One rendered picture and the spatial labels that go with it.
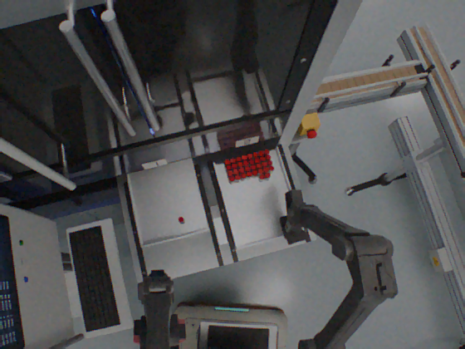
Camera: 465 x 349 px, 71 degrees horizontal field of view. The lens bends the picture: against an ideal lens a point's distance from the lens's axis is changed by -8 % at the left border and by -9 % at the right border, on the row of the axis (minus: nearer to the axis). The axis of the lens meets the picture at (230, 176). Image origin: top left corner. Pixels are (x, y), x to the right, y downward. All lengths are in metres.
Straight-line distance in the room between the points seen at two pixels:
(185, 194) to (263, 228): 0.33
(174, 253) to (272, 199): 0.43
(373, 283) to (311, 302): 1.59
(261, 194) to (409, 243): 1.41
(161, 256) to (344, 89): 1.01
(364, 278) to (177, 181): 0.89
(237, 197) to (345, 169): 1.23
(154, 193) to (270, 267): 1.08
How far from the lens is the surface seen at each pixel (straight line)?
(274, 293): 2.25
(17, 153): 0.87
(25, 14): 0.61
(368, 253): 0.73
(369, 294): 0.71
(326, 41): 0.85
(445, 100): 1.77
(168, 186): 1.39
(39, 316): 1.32
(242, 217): 1.35
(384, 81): 1.66
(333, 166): 2.43
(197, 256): 1.34
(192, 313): 1.96
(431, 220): 2.04
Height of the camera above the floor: 2.22
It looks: 75 degrees down
